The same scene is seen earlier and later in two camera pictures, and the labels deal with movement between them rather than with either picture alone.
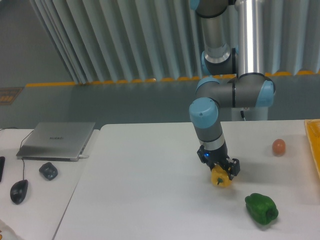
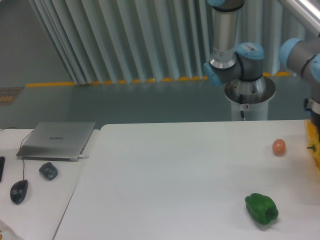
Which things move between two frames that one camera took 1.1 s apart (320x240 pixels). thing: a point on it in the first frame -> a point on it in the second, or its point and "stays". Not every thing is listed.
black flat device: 2,163 stays
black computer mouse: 18,191 stays
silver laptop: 56,141 stays
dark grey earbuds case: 48,170 stays
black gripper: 232,167 -> 315,119
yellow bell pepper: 219,177 -> 314,138
